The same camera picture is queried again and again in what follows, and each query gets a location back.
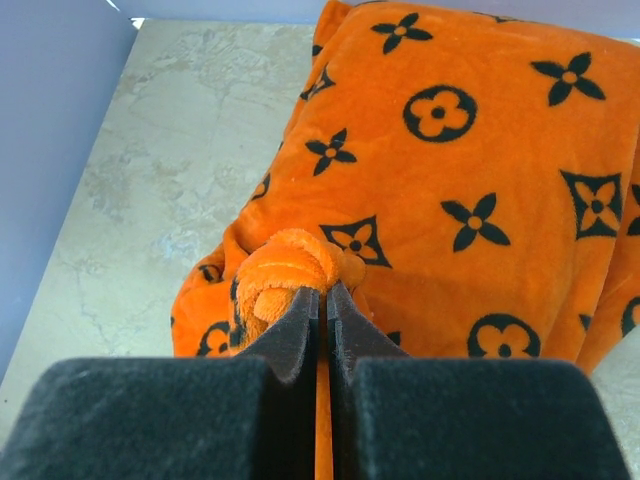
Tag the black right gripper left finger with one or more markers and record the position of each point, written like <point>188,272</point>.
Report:
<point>251,416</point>

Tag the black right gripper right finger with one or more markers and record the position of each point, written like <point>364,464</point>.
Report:
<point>395,416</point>

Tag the orange patterned pillowcase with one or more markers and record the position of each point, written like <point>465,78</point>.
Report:
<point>472,180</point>

